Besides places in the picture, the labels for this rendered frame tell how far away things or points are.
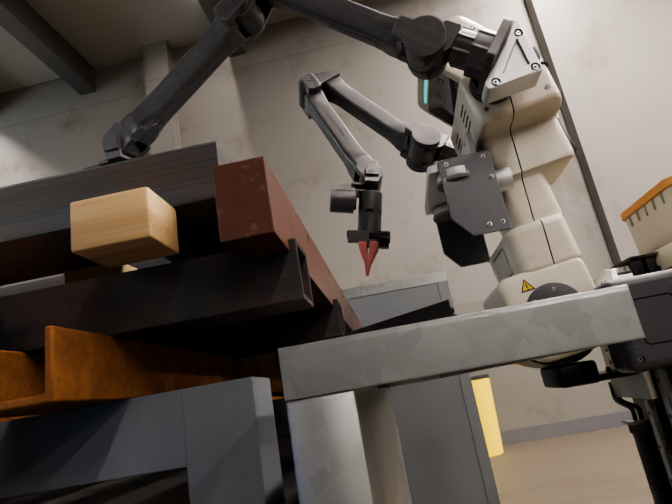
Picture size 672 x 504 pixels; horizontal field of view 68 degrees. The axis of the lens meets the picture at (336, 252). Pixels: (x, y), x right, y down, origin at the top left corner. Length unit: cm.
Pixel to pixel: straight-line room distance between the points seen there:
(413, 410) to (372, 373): 167
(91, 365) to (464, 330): 27
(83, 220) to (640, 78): 601
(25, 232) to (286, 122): 536
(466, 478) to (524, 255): 118
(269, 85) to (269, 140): 70
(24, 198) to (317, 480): 34
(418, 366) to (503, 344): 5
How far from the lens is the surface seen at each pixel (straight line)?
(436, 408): 196
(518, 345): 30
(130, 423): 46
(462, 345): 29
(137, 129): 113
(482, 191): 97
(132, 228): 38
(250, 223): 36
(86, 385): 41
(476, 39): 97
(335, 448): 29
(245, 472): 43
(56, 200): 48
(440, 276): 200
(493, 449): 439
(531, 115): 108
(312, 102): 145
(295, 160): 554
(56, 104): 726
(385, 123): 140
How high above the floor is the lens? 65
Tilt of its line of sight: 16 degrees up
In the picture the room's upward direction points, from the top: 10 degrees counter-clockwise
